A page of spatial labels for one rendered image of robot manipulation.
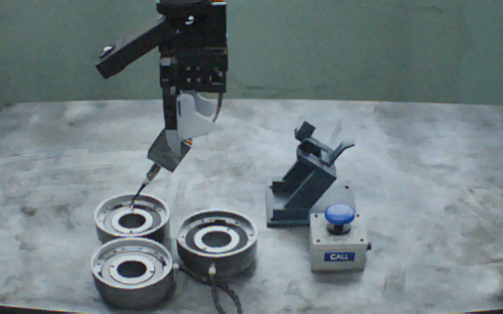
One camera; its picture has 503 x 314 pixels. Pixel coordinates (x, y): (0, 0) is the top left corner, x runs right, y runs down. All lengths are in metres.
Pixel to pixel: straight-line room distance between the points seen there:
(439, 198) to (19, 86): 1.93
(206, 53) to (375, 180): 0.39
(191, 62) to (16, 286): 0.38
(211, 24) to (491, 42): 1.88
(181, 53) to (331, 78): 1.76
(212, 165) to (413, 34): 1.52
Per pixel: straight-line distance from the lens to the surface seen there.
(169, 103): 0.96
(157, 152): 1.04
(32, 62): 2.77
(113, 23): 2.65
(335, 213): 1.00
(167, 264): 0.99
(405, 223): 1.13
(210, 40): 0.96
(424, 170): 1.26
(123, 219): 1.09
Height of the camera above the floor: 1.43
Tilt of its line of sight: 30 degrees down
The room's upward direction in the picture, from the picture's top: straight up
